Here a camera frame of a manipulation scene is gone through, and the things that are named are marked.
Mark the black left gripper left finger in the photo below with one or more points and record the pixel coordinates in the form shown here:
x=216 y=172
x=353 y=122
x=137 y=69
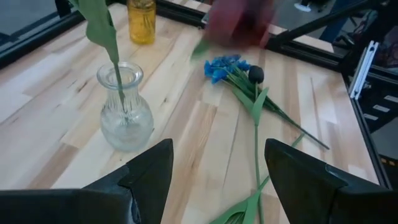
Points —
x=93 y=205

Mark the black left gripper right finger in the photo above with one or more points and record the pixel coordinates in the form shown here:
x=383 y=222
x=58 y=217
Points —
x=326 y=199

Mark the black artificial tulip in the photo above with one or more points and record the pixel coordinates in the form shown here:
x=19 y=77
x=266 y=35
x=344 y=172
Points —
x=256 y=74

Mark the blue artificial flower bunch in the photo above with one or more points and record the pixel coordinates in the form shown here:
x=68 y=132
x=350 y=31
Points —
x=222 y=67

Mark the clear ribbed bulbous glass vase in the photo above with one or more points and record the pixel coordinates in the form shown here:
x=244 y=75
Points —
x=124 y=130

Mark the amber glass vase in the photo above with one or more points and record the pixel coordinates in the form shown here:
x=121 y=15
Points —
x=141 y=25

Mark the silver aluminium extrusion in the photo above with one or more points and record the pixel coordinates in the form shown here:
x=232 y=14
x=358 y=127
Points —
x=362 y=71

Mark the black aluminium table frame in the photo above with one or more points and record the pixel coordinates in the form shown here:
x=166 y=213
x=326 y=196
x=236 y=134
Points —
x=177 y=12

